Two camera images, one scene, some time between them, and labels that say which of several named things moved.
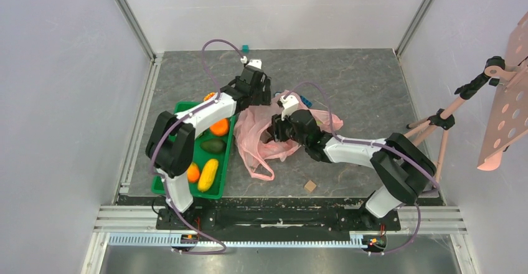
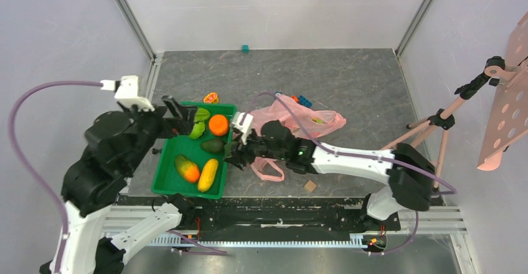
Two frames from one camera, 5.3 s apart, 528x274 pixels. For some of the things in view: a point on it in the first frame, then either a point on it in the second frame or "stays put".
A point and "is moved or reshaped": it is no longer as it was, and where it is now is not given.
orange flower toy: (209, 96) stays put
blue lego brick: (309, 104) stays put
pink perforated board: (510, 127) stays put
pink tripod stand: (495, 70) stays put
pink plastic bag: (251, 124) is moved or reshaped
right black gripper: (281, 127) -> (243, 151)
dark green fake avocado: (215, 146) stays put
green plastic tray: (212, 149) stays put
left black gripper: (264, 97) -> (174, 124)
